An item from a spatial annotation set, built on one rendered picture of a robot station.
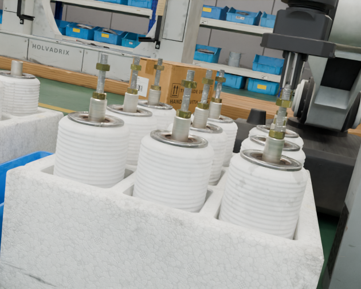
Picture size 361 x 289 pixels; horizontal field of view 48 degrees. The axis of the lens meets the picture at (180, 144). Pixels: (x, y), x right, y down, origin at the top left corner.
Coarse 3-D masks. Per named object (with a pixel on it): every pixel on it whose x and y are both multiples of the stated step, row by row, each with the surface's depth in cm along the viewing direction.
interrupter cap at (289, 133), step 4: (260, 128) 70; (264, 128) 71; (268, 128) 73; (268, 132) 69; (288, 132) 72; (292, 132) 73; (284, 136) 68; (288, 136) 68; (292, 136) 69; (296, 136) 69
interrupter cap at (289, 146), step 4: (252, 136) 61; (256, 136) 63; (260, 136) 63; (264, 136) 64; (252, 140) 60; (256, 140) 59; (260, 140) 60; (264, 140) 62; (260, 144) 58; (264, 144) 58; (284, 144) 61; (288, 144) 61; (292, 144) 61; (296, 144) 61; (284, 148) 57; (288, 148) 57; (292, 148) 59; (296, 148) 58
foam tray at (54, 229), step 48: (48, 192) 50; (96, 192) 49; (48, 240) 51; (96, 240) 49; (144, 240) 47; (192, 240) 46; (240, 240) 44; (288, 240) 45; (0, 288) 54; (48, 288) 52; (96, 288) 50; (144, 288) 49; (192, 288) 47; (240, 288) 45; (288, 288) 44
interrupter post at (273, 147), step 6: (270, 138) 48; (270, 144) 48; (276, 144) 48; (282, 144) 48; (264, 150) 49; (270, 150) 48; (276, 150) 48; (264, 156) 49; (270, 156) 48; (276, 156) 48; (270, 162) 49; (276, 162) 49
